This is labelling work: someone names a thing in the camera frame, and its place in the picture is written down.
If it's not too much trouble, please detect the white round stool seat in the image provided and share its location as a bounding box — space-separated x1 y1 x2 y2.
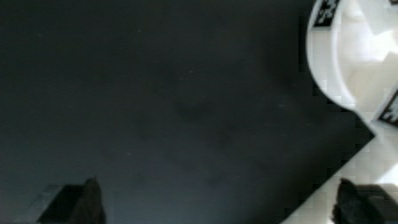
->
305 0 398 122

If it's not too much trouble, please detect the white obstacle fence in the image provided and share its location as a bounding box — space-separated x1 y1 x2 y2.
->
280 125 398 224

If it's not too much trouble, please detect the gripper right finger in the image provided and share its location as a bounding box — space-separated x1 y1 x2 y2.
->
330 179 398 224

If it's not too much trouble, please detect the white stool leg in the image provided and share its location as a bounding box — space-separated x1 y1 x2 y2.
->
376 89 398 127

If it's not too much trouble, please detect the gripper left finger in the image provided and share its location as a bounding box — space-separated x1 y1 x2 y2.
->
37 178 106 224

